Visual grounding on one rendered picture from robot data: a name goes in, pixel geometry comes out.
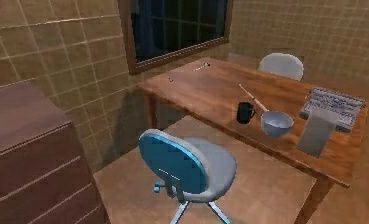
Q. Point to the blue swivel office chair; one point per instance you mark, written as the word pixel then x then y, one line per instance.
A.
pixel 178 166

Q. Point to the grey round-backed chair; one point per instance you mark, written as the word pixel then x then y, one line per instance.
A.
pixel 281 66

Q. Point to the dark window with brown frame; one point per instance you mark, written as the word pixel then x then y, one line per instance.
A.
pixel 178 26

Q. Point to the brown wooden table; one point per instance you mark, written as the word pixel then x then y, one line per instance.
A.
pixel 208 90

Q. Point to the grey-blue bowl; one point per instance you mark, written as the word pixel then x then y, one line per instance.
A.
pixel 276 124

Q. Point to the small pale stick with dark tip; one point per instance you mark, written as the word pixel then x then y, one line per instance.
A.
pixel 201 67

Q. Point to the brown chest of drawers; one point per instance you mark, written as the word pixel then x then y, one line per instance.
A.
pixel 28 156

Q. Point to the black mug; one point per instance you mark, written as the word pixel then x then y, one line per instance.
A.
pixel 244 112

